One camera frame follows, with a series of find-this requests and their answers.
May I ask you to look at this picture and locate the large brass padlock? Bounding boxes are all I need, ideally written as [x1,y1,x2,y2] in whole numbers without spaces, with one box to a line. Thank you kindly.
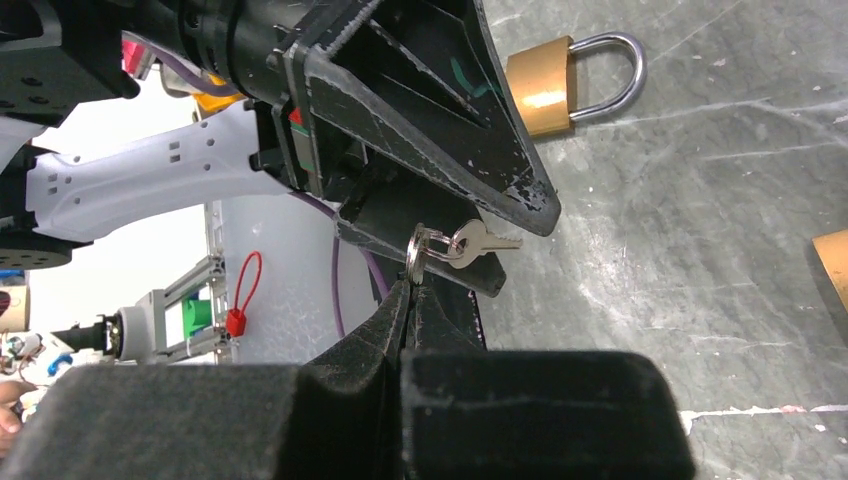
[505,31,647,137]

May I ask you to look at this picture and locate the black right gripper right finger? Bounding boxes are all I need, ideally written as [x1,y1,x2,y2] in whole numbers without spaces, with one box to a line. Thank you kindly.
[401,282,696,479]

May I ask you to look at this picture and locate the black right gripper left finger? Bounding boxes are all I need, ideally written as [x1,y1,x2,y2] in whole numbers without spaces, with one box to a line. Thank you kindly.
[1,280,411,479]

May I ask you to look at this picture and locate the silver keys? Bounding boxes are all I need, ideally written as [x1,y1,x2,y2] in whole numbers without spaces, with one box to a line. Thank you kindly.
[405,219,523,285]

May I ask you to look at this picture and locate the red cable tie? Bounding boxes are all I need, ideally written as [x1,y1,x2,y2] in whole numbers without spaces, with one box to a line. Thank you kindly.
[225,251,263,338]

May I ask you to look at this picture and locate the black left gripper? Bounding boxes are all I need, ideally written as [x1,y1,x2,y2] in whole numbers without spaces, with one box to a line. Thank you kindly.
[132,0,563,238]

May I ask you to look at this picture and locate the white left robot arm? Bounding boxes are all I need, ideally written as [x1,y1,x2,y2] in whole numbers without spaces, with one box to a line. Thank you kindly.
[1,1,561,269]

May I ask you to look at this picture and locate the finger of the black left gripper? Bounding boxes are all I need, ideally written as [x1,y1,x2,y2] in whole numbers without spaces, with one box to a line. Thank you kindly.
[335,168,506,297]

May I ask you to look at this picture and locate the small brass padlock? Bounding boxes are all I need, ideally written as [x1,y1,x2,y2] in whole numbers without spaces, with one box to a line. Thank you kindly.
[812,229,847,309]

